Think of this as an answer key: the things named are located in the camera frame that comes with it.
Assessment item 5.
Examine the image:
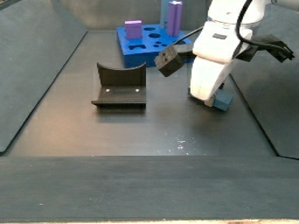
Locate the black curved fixture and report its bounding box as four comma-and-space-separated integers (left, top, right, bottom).
91, 64, 146, 108

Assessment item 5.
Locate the grey-blue rectangular block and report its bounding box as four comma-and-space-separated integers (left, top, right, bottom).
201, 89, 234, 111

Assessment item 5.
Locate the purple star-shaped block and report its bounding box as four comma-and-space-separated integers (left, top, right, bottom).
167, 0, 183, 37

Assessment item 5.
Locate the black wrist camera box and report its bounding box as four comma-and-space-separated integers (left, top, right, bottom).
154, 45, 183, 77

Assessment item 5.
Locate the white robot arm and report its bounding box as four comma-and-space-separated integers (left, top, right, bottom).
192, 0, 249, 106

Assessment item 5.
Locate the blue shape-sorting board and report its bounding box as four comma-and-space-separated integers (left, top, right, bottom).
117, 24, 185, 68

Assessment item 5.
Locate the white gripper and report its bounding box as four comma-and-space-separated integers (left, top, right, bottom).
190, 21, 249, 102

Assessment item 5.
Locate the purple rectangular block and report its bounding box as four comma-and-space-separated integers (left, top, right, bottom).
126, 20, 143, 39

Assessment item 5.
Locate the black cable bracket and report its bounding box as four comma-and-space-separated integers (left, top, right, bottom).
237, 34, 296, 63

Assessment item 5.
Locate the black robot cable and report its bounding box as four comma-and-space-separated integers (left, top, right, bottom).
171, 0, 282, 51

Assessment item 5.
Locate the light blue rounded block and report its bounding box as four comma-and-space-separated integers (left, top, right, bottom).
161, 0, 171, 29

